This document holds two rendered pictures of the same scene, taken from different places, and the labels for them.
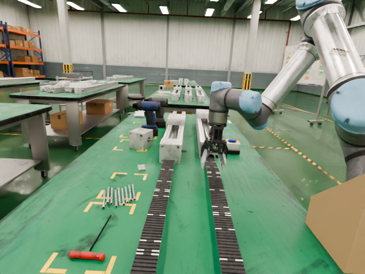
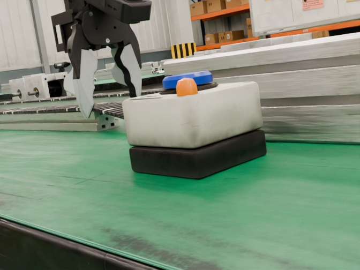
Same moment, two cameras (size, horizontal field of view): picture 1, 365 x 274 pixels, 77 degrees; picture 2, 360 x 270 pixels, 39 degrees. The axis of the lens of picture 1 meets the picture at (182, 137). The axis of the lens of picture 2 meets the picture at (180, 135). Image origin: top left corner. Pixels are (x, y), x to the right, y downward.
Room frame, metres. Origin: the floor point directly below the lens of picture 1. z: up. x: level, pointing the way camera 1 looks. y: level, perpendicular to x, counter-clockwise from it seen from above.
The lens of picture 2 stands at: (1.48, -0.55, 0.87)
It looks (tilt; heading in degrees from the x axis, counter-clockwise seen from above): 9 degrees down; 138
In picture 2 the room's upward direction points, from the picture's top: 8 degrees counter-clockwise
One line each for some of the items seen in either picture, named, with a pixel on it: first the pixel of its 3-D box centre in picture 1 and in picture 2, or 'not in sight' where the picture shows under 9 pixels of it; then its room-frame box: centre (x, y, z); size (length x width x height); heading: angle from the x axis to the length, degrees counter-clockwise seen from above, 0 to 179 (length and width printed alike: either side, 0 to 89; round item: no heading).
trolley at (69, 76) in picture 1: (77, 92); not in sight; (5.78, 2.68, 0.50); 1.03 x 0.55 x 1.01; 5
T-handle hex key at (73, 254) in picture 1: (99, 234); not in sight; (0.49, 0.20, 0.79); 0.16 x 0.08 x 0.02; 177
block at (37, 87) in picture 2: not in sight; (44, 91); (0.10, 0.19, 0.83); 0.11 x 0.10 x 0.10; 93
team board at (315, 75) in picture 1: (301, 83); not in sight; (6.31, -3.08, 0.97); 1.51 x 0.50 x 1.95; 20
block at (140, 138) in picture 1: (143, 138); not in sight; (1.19, 0.21, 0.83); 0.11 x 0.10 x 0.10; 68
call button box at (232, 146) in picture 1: (230, 146); (201, 123); (1.19, -0.26, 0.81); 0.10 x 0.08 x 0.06; 89
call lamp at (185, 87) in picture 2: not in sight; (186, 85); (1.22, -0.30, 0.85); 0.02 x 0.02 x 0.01
